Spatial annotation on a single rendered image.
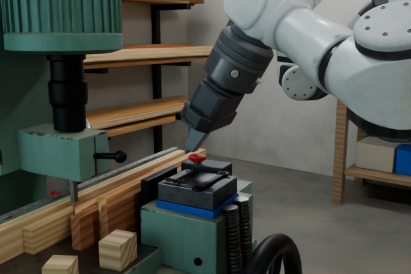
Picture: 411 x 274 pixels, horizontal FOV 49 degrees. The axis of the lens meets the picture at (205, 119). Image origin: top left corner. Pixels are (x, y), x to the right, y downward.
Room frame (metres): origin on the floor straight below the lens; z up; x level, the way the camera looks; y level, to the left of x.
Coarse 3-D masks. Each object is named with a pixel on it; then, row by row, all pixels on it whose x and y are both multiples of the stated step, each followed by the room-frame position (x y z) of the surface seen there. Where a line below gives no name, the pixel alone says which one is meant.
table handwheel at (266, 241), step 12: (264, 240) 0.56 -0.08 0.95; (276, 240) 0.57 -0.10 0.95; (288, 240) 0.60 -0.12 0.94; (264, 252) 0.53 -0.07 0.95; (276, 252) 0.55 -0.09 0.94; (288, 252) 0.61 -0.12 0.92; (252, 264) 0.51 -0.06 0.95; (264, 264) 0.52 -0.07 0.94; (276, 264) 0.58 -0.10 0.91; (288, 264) 0.64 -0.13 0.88; (300, 264) 0.65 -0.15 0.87
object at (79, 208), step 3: (96, 198) 0.72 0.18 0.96; (87, 201) 0.70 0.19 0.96; (90, 201) 0.70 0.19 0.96; (93, 201) 0.70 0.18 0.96; (96, 201) 0.70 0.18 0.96; (81, 204) 0.69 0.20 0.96; (84, 204) 0.69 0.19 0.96; (87, 204) 0.69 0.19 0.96; (90, 204) 0.69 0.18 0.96; (93, 204) 0.69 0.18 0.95; (75, 207) 0.68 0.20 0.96; (78, 207) 0.67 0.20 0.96; (81, 207) 0.67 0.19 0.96; (84, 207) 0.68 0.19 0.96; (87, 207) 0.68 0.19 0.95; (75, 210) 0.68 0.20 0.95; (78, 210) 0.67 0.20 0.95; (81, 210) 0.67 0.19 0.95; (75, 213) 0.68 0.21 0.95
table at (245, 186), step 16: (64, 240) 0.67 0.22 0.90; (256, 240) 0.74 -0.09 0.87; (16, 256) 0.62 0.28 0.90; (32, 256) 0.62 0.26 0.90; (48, 256) 0.62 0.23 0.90; (80, 256) 0.62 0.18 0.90; (96, 256) 0.62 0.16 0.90; (144, 256) 0.62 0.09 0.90; (160, 256) 0.65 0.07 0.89; (0, 272) 0.58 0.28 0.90; (16, 272) 0.58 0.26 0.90; (32, 272) 0.58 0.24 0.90; (80, 272) 0.58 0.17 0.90; (96, 272) 0.58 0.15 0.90; (112, 272) 0.58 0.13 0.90; (128, 272) 0.58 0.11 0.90; (144, 272) 0.61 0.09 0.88; (160, 272) 0.63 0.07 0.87; (176, 272) 0.63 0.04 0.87; (224, 272) 0.63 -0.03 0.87
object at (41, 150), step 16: (32, 128) 0.74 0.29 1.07; (48, 128) 0.74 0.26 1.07; (32, 144) 0.71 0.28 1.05; (48, 144) 0.69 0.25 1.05; (64, 144) 0.68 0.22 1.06; (80, 144) 0.67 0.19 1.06; (96, 144) 0.70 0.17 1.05; (32, 160) 0.71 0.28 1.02; (48, 160) 0.69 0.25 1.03; (64, 160) 0.68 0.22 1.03; (80, 160) 0.67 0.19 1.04; (96, 160) 0.70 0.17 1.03; (64, 176) 0.68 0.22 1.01; (80, 176) 0.66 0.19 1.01
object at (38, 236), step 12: (156, 168) 0.94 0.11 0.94; (48, 216) 0.68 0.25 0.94; (60, 216) 0.68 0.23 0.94; (24, 228) 0.63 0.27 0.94; (36, 228) 0.63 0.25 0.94; (48, 228) 0.65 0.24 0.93; (60, 228) 0.67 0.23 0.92; (24, 240) 0.63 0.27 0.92; (36, 240) 0.63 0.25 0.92; (48, 240) 0.65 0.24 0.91; (60, 240) 0.67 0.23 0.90; (24, 252) 0.63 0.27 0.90; (36, 252) 0.63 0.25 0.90
